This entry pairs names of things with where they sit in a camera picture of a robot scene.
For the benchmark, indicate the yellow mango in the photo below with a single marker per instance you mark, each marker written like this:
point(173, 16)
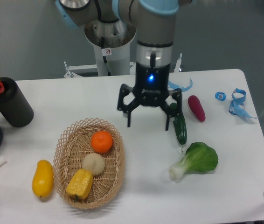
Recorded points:
point(43, 180)

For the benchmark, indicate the white steamed bun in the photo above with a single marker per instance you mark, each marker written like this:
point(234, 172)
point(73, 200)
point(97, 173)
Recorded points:
point(94, 163)

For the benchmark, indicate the purple sweet potato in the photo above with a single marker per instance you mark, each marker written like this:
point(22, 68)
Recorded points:
point(196, 108)

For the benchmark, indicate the small blue tape roll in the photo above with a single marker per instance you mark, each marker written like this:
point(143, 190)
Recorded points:
point(221, 96)

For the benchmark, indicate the blue curved tape strip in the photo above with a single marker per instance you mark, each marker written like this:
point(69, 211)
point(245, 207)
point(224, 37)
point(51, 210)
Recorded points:
point(183, 89)

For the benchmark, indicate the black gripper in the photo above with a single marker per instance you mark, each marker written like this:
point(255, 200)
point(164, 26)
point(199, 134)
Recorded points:
point(151, 84)

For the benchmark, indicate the yellow bell pepper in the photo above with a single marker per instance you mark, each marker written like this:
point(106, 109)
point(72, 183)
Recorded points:
point(80, 185)

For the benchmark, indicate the green cucumber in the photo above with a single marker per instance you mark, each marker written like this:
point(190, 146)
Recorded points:
point(180, 128)

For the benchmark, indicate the woven wicker basket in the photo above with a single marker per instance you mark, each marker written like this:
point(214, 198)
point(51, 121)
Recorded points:
point(73, 146)

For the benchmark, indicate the blue tangled tape strip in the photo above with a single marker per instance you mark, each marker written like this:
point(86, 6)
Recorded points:
point(236, 106)

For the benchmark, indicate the black cylindrical vase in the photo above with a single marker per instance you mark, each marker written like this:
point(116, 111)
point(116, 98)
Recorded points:
point(13, 105)

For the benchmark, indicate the green bok choy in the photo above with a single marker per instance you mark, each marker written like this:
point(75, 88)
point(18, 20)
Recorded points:
point(199, 157)

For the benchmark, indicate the orange fruit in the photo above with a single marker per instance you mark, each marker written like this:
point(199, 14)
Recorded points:
point(101, 141)

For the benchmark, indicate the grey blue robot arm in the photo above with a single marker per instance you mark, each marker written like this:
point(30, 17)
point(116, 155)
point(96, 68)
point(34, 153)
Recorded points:
point(125, 10)

